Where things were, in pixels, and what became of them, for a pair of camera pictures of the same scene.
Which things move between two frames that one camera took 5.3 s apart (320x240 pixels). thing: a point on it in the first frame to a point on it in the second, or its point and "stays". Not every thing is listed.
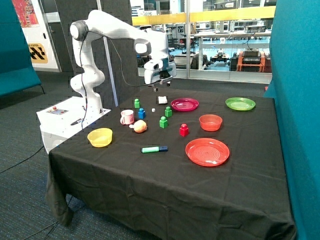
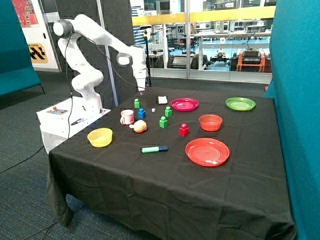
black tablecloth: x=177 y=163 stays
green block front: x=163 y=123 stays
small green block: x=137 y=103 stays
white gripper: x=153 y=68 to x=140 y=74
